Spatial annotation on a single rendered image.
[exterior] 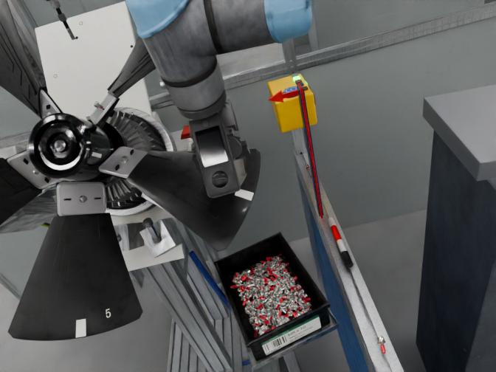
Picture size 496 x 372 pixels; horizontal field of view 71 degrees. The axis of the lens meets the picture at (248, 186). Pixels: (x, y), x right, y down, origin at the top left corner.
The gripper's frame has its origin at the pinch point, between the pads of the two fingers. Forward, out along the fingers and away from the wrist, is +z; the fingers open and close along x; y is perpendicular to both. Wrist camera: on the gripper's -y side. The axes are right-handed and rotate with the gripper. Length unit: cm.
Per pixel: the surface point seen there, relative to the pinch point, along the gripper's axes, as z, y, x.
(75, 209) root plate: -0.5, 3.8, 30.8
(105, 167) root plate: -5.0, 8.1, 22.6
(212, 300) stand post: 95, 15, 30
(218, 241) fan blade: 1.6, -9.1, 4.3
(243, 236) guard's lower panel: 112, 51, 14
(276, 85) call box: 14.2, 41.6, -14.5
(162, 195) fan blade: -2.6, 0.3, 12.6
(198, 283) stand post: 83, 19, 32
